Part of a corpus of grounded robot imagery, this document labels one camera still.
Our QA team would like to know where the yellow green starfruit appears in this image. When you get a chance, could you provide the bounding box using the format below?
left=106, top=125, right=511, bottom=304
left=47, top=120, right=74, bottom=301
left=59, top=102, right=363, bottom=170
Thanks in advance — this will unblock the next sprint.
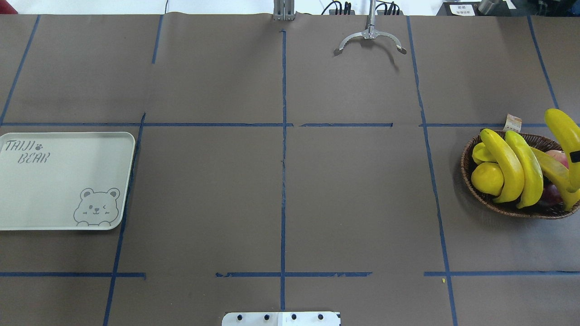
left=472, top=142, right=497, bottom=165

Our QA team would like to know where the red pink apple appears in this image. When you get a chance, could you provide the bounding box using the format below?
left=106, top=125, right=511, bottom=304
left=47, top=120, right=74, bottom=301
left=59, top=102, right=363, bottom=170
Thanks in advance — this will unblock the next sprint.
left=546, top=150, right=569, bottom=169

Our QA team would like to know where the white metal base plate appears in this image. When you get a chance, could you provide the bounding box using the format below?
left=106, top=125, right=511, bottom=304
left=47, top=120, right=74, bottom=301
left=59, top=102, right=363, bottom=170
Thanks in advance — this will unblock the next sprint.
left=221, top=311, right=342, bottom=326

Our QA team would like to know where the aluminium frame post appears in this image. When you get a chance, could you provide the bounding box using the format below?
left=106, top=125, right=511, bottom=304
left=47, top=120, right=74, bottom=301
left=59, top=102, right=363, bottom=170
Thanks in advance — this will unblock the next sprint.
left=273, top=0, right=296, bottom=21

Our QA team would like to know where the yellow lemon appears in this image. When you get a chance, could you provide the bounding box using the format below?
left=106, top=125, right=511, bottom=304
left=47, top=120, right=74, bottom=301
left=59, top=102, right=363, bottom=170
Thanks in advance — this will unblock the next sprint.
left=471, top=162, right=505, bottom=197

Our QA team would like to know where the brown wicker basket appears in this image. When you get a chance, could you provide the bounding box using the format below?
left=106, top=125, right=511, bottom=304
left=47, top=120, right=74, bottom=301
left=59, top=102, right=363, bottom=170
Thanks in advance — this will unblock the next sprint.
left=459, top=134, right=579, bottom=220

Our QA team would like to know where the pale green bear tray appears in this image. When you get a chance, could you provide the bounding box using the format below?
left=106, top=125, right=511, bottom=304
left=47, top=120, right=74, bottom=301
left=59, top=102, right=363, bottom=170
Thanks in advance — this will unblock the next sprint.
left=0, top=132, right=136, bottom=230

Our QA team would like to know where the yellow banana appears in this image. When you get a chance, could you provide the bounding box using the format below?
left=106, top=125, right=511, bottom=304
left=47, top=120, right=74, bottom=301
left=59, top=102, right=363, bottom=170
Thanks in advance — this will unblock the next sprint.
left=544, top=109, right=580, bottom=192
left=480, top=128, right=525, bottom=203
left=505, top=130, right=544, bottom=209
left=531, top=147, right=580, bottom=211

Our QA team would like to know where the black power strip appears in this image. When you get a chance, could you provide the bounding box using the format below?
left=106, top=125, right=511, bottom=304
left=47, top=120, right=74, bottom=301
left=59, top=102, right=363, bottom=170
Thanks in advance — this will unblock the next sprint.
left=321, top=0, right=403, bottom=16

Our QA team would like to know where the dark purple fruit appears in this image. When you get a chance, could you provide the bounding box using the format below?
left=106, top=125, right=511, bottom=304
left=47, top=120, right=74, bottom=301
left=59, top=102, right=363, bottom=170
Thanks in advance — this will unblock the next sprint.
left=536, top=183, right=563, bottom=208

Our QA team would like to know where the paper tag on basket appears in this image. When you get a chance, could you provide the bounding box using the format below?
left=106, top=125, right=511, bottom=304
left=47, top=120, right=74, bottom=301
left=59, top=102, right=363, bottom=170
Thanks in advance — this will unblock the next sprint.
left=502, top=114, right=523, bottom=133

